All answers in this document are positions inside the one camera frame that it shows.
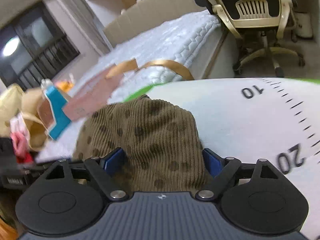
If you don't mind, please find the yellow cloth tote bag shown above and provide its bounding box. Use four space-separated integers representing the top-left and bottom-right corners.
1 83 48 152

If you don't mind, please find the brown polka dot corduroy garment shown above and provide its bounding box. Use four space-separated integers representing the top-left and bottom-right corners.
72 95 209 193

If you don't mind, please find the pink rectangular box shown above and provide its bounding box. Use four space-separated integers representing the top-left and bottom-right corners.
63 64 123 121

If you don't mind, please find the red fabric garment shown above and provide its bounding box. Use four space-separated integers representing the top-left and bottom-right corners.
10 132 34 164

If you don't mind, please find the blue and cream toy case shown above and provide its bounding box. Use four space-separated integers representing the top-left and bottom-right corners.
37 79 71 140

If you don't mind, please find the beige and black office chair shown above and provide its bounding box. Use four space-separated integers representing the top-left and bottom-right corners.
194 0 305 77

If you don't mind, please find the white quilted mattress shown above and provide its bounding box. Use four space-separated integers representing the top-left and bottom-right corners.
35 10 235 163

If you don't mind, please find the dark framed window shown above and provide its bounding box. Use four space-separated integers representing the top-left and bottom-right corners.
1 2 80 90

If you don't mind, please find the beige upholstered bed headboard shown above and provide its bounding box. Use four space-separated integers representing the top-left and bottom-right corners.
104 0 205 47

